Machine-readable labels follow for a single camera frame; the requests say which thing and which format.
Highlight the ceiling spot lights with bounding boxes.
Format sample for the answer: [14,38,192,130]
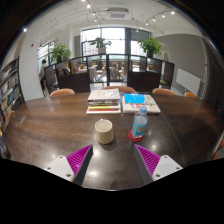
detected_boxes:
[22,0,176,33]

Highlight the person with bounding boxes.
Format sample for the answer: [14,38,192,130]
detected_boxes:
[38,59,49,91]

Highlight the tall wall bookshelf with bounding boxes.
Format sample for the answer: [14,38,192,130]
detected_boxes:
[0,57,25,159]

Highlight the clear blue-capped water bottle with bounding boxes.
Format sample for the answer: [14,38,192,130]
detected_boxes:
[131,105,149,139]

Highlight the orange chairs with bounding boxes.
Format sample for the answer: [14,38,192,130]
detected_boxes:
[4,85,224,161]

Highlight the dark cube shelf unit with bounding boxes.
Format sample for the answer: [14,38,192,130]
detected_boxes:
[43,53,176,94]

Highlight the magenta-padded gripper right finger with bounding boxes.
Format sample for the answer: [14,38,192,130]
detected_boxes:
[133,143,184,186]

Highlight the ceiling air conditioner unit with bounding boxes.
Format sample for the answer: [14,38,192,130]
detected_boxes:
[106,7,133,20]

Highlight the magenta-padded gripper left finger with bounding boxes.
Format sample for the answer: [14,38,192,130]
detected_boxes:
[44,143,94,187]

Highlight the stack of books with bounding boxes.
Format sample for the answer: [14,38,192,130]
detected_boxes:
[86,88,122,115]

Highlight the white wall panel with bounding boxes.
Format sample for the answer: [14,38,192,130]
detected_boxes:
[175,68,203,96]

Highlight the cream ceramic mug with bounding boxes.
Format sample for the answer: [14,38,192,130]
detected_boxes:
[94,118,115,145]

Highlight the large glass window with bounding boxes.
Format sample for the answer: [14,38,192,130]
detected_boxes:
[81,27,151,57]

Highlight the flat round red coaster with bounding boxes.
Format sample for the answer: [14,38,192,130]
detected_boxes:
[127,129,146,143]

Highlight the potted green plant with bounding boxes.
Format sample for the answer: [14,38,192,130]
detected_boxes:
[49,43,73,64]
[89,36,113,55]
[137,35,165,58]

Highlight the large blue-covered book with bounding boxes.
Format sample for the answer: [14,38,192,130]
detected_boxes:
[121,93,162,115]

